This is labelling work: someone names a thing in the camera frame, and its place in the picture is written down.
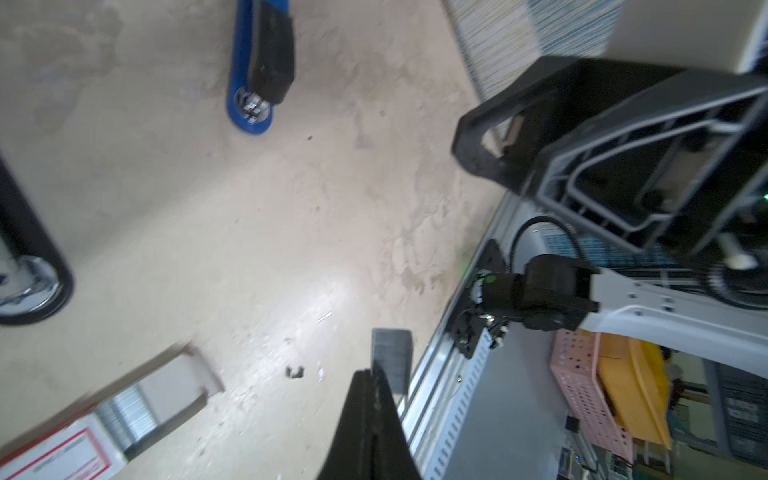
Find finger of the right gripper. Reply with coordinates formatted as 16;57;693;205
452;56;606;192

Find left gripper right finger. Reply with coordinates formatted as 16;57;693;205
371;367;421;480

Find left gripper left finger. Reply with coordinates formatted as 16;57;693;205
317;370;374;480

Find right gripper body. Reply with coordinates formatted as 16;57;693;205
521;65;768;265

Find red white staple box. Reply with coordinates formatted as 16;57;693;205
1;343;225;479

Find black stapler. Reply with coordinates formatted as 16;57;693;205
1;164;75;327

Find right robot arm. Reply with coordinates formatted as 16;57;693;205
452;1;767;377

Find small loose staple piece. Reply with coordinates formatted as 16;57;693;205
285;365;305;380

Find pink perforated basket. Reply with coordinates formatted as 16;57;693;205
550;329;634;462

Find yellow plastic bin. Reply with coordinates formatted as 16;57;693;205
598;334;672;449

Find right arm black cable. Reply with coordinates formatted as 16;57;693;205
508;214;589;274

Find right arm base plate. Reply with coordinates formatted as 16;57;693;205
447;239;508;359

